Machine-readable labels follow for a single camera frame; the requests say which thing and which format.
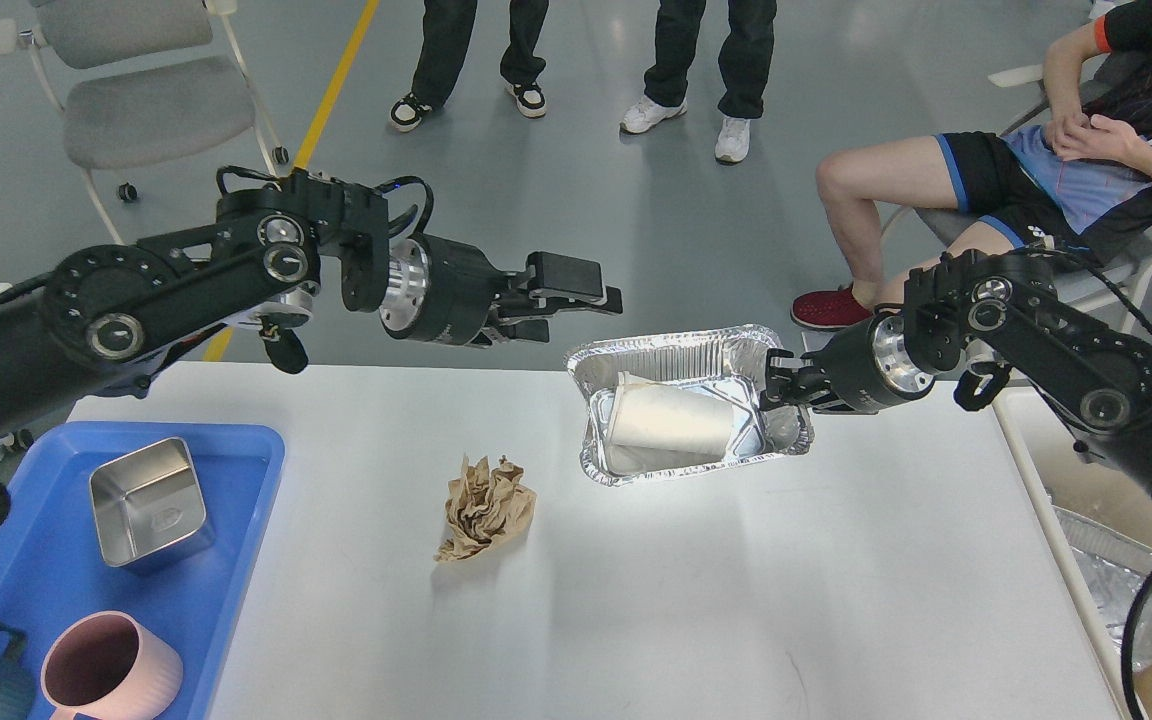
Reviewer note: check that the pink ribbed mug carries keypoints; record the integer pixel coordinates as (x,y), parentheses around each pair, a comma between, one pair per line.
(109,666)

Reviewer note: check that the white waste bin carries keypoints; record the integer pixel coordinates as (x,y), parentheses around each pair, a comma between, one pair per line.
(1056,479)

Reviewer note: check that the square stainless steel container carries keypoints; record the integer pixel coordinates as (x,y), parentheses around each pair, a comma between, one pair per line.
(149,509)

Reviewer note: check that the blue plastic tray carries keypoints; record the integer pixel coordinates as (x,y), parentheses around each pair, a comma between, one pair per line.
(51,571)

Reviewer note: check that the grey office chair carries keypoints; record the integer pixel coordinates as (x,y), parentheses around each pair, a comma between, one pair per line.
(145,117)

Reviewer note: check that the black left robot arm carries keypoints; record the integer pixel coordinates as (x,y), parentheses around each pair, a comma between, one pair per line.
(110,318)

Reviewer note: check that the cream paper cup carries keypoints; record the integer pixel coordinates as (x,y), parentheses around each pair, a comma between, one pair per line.
(654,426)

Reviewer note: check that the brown paper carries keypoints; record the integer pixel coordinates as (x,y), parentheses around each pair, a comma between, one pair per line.
(486,505)

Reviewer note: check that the foil tray inside bin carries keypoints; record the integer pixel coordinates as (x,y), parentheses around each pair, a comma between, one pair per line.
(1113,566)

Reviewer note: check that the seated person in shorts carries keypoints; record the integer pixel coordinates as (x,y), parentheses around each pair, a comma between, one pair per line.
(1082,182)

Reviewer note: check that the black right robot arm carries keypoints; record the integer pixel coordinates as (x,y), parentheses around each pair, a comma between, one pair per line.
(1097,381)

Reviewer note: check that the aluminium foil tray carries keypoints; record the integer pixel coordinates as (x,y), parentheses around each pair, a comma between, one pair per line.
(728,362)

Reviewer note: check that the grey chair under person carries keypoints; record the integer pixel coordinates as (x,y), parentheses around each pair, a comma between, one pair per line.
(1131,270)

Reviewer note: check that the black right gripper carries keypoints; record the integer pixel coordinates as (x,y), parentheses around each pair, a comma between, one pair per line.
(863,370)

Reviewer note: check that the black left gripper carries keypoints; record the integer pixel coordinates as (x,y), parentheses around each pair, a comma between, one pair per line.
(447,292)

